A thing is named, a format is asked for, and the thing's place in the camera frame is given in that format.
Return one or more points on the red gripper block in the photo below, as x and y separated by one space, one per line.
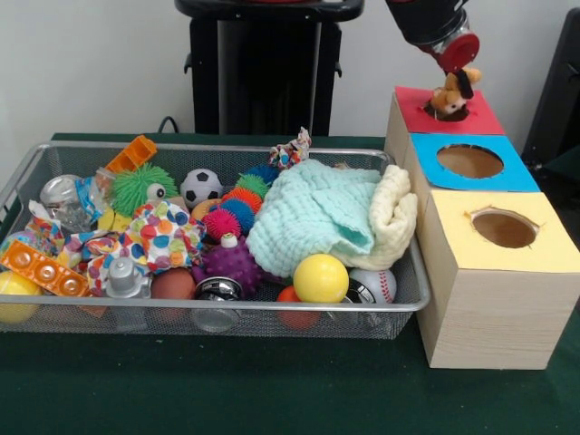
457 52

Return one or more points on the brown plush animal toy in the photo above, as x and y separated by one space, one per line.
446 102

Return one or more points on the cream knitted cloth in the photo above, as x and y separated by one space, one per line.
394 213

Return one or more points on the mint green knitted cloth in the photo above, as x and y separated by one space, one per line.
299 213

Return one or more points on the green orange blue spiky caterpillar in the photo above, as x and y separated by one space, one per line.
240 204

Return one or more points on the silver toy hydrant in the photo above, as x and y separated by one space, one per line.
124 278

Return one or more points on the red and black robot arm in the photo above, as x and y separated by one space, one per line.
426 18

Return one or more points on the wooden box with three holes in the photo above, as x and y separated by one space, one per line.
494 312

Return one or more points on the black panel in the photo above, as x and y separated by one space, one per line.
557 90

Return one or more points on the yellow smooth ball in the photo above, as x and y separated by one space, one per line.
321 277

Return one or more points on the small soccer ball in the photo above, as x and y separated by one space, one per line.
201 186

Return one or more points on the purple spiky ball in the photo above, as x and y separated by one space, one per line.
235 265

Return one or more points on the polka dot cloth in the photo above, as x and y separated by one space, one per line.
163 235

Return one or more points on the short orange plastic block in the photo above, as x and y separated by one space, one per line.
131 156

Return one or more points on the dark green table cloth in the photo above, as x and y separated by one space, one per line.
272 385

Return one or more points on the long orange plastic block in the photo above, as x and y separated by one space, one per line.
41 269

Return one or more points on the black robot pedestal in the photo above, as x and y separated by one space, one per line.
254 81

